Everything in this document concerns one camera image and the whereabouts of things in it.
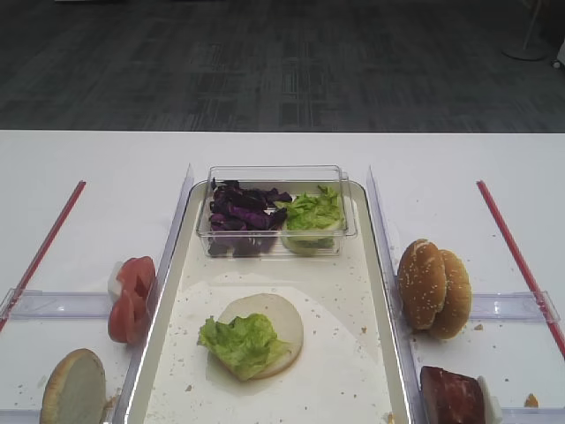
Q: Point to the green lettuce leaf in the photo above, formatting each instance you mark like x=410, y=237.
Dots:
x=248, y=346

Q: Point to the green lettuce in container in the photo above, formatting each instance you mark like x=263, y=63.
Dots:
x=314, y=213

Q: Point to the upper tomato slice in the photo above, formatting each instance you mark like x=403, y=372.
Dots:
x=137, y=275

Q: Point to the tomato slice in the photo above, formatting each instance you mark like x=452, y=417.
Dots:
x=137, y=275
x=128, y=318

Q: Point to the white holder behind tomato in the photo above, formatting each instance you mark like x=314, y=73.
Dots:
x=114, y=285

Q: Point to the lower tomato slice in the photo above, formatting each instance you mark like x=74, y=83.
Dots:
x=128, y=318

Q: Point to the dark red meat patty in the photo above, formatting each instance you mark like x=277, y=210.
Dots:
x=451, y=398

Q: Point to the clear plastic container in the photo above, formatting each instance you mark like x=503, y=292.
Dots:
x=293, y=180

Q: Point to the purple cabbage pieces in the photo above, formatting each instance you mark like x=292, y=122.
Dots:
x=234, y=208

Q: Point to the bun bottom on tray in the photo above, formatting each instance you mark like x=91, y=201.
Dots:
x=283, y=315

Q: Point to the front sesame bun top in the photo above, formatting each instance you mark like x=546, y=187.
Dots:
x=422, y=283

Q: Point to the sesame bun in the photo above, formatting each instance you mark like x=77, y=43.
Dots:
x=422, y=283
x=457, y=304

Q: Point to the silver metal tray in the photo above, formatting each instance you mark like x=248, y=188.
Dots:
x=347, y=370

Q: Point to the right clear acrylic divider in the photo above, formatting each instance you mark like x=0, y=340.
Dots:
x=413, y=404

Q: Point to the clear acrylic divider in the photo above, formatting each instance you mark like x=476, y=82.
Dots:
x=163, y=260
x=413, y=404

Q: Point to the right red tape line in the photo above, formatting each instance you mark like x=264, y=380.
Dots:
x=521, y=263

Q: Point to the red tape line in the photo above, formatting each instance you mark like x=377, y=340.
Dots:
x=521, y=263
x=44, y=247

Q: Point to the rear sesame bun top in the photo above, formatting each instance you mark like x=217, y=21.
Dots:
x=457, y=304

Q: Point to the left red tape line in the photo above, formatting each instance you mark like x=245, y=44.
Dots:
x=44, y=247

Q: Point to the left clear acrylic divider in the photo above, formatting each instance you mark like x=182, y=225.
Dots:
x=163, y=260

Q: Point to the left upper acrylic crossbar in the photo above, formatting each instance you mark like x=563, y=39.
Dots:
x=51, y=305

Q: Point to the acrylic crossbar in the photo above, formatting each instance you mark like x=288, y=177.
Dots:
x=525, y=306
x=51, y=305

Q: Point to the right upper acrylic crossbar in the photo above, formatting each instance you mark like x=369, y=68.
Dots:
x=525, y=306

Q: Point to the upright bun half left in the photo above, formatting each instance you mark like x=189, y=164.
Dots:
x=76, y=390

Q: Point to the white holder behind patty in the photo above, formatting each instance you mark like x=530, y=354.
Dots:
x=493, y=411

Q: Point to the white floor stand base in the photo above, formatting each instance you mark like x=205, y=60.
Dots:
x=525, y=50

